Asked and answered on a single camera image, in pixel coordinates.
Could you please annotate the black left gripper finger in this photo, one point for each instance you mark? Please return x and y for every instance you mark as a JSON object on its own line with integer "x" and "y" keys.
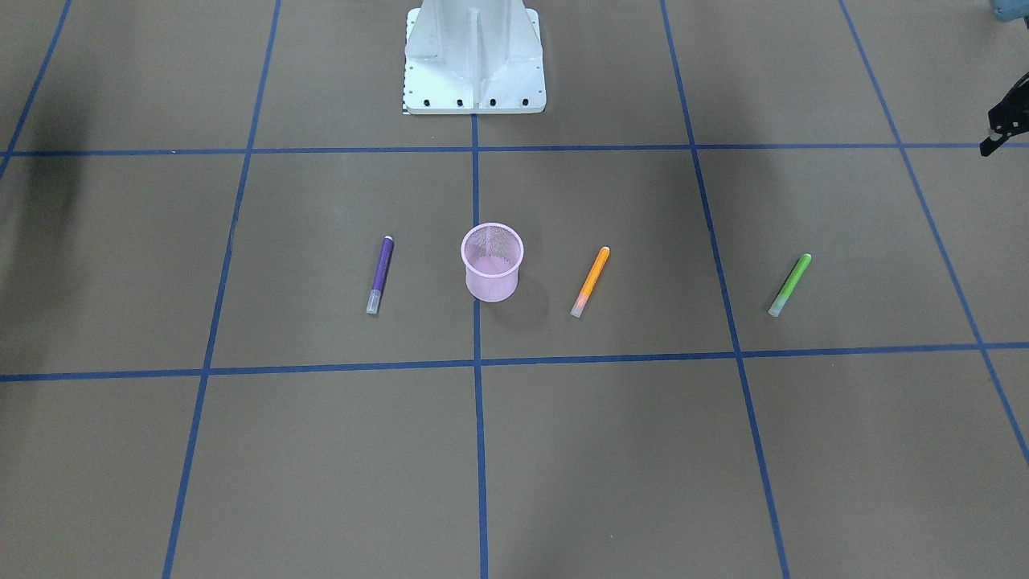
{"x": 1008, "y": 118}

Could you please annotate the green marker pen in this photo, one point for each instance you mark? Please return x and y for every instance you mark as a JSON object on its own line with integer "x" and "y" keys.
{"x": 786, "y": 291}

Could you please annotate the orange marker pen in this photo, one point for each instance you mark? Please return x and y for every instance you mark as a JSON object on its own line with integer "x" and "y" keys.
{"x": 590, "y": 281}

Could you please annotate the purple marker pen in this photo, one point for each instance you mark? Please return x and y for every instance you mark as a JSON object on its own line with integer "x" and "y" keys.
{"x": 380, "y": 276}

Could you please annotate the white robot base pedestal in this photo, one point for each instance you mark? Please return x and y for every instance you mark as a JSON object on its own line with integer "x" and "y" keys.
{"x": 473, "y": 57}

